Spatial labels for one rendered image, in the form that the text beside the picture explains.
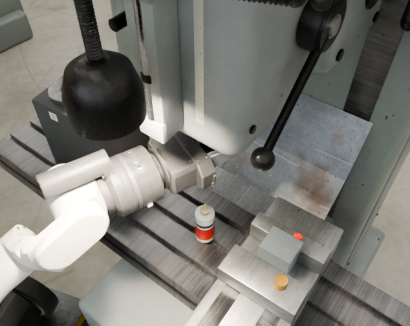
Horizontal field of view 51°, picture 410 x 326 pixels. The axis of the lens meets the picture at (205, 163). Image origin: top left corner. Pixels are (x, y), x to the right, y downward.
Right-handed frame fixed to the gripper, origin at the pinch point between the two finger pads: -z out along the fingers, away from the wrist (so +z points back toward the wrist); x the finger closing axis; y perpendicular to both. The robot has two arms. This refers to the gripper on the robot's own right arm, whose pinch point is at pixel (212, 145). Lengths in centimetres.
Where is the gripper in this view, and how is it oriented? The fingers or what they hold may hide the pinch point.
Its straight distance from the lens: 68.6
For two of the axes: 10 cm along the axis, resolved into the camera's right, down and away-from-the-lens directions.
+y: -0.1, 6.7, 7.4
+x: -5.2, -6.4, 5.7
